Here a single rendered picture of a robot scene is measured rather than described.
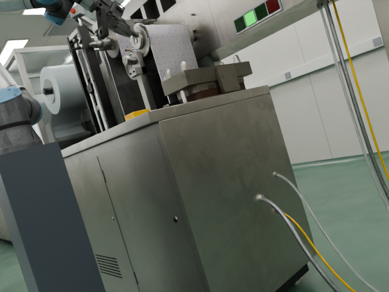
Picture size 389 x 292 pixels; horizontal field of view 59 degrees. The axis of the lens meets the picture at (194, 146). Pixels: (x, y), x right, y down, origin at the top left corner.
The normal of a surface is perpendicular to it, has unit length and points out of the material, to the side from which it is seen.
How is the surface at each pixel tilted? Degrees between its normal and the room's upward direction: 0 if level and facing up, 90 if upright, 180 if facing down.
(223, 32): 90
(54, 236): 90
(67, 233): 90
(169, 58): 90
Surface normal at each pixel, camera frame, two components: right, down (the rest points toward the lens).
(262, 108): 0.62, -0.16
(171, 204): -0.73, 0.25
